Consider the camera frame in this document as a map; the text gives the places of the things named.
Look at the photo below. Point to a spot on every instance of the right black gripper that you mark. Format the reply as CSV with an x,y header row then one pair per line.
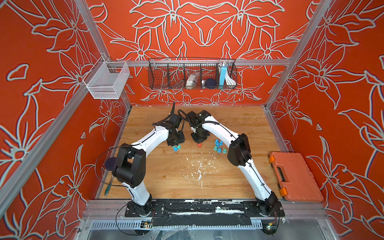
x,y
198,141

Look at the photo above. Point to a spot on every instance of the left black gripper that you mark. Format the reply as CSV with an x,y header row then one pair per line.
x,y
181,140

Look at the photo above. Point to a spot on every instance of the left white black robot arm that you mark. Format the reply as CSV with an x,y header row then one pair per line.
x,y
130,164

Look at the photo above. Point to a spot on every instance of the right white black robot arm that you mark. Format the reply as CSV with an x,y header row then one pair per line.
x,y
239,154

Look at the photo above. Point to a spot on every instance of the dark blue ball in basket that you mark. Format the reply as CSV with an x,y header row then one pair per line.
x,y
210,83

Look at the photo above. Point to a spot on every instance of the silver pouch in basket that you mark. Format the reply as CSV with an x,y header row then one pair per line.
x,y
192,81

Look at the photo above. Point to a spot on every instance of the dark blue round brush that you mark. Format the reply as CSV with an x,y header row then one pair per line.
x,y
109,164

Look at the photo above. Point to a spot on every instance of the light blue box in basket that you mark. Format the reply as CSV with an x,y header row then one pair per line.
x,y
223,72

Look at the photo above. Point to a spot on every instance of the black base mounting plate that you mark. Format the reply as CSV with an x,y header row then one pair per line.
x,y
173,213

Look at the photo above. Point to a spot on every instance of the orange plastic tool case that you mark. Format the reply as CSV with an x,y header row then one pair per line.
x,y
295,180

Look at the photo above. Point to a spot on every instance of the black wire wall basket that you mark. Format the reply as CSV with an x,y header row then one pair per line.
x,y
172,73

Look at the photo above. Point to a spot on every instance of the clear plastic wall bin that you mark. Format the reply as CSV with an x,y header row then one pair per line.
x,y
106,83

